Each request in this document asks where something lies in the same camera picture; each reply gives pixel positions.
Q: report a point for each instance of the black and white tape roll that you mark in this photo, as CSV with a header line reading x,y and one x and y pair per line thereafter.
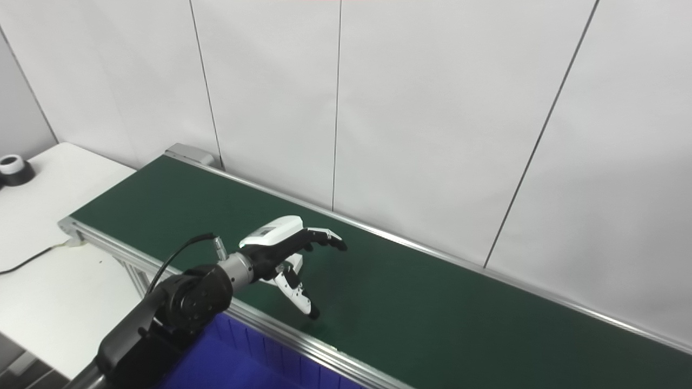
x,y
16,172

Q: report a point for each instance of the aluminium conveyor support leg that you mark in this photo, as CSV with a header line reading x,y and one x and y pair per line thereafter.
x,y
138,278

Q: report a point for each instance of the blue plastic bin white parts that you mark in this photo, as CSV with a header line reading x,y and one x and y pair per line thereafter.
x,y
243,362

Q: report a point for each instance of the green conveyor belt aluminium frame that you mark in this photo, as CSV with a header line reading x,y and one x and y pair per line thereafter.
x,y
432,302

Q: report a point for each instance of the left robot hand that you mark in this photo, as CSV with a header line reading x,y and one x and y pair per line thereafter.
x,y
270,237

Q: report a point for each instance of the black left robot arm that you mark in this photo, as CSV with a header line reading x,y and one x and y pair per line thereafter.
x,y
184,302

